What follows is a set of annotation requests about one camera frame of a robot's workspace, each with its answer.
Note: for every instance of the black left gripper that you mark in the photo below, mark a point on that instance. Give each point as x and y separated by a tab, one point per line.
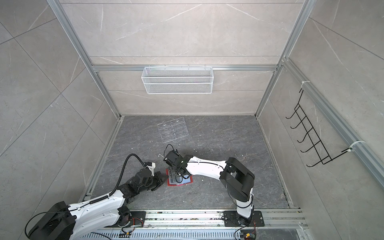
158	176

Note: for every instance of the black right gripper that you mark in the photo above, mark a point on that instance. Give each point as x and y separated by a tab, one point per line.
172	168

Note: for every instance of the red leather card holder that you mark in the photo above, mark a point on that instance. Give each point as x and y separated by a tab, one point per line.
177	180

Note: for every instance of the clear acrylic organizer tray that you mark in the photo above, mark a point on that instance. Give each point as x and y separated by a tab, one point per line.
173	129

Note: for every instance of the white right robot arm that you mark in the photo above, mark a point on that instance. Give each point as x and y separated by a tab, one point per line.
237	179

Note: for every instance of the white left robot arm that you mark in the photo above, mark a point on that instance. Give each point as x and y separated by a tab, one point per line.
68	222

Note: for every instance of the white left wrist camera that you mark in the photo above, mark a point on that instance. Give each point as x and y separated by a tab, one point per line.
151	166

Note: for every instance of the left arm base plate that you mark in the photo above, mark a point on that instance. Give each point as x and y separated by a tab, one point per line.
135	218

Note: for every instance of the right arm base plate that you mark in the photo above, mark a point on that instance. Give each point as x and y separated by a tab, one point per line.
233	219

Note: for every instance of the white wire mesh basket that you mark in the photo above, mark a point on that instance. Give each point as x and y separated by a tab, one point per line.
178	80

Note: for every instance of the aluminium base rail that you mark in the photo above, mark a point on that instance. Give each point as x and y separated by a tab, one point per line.
199	224

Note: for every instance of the black wire hook rack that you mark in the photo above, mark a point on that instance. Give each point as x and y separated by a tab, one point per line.
312	135

